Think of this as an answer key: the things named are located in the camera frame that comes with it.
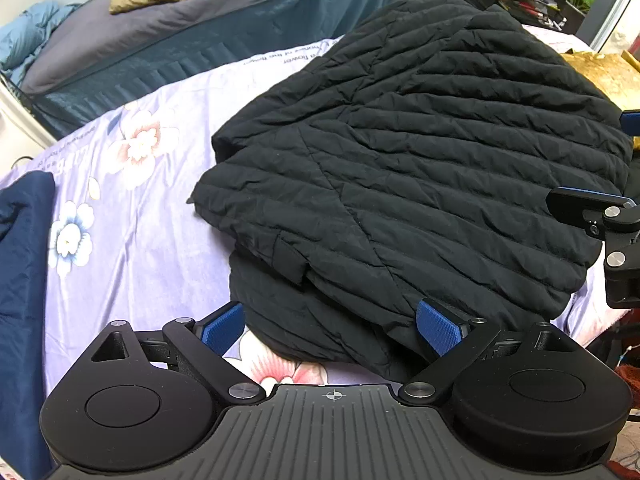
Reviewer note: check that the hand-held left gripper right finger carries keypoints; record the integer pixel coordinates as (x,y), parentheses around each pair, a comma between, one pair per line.
(440,331)

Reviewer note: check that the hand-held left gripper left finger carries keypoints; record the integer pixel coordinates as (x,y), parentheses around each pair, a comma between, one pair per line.
(220,331)

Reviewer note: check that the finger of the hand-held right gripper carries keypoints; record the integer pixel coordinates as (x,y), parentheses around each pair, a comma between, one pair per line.
(580,201)
(631,121)

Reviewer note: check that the black quilted jacket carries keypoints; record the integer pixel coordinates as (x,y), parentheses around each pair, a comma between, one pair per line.
(400,170)

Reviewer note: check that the yellow cloth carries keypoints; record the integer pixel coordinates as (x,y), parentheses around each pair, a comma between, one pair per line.
(605,77)

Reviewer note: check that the purple floral bed sheet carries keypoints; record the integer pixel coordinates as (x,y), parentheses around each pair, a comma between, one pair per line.
(150,200)

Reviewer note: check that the navy blue cloth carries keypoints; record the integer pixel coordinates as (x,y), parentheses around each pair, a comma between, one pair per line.
(22,280)

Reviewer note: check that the bed with blue cover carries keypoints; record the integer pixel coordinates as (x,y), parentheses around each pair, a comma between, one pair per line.
(200,45)

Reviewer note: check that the grey blanket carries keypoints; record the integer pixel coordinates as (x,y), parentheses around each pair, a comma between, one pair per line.
(160,20)

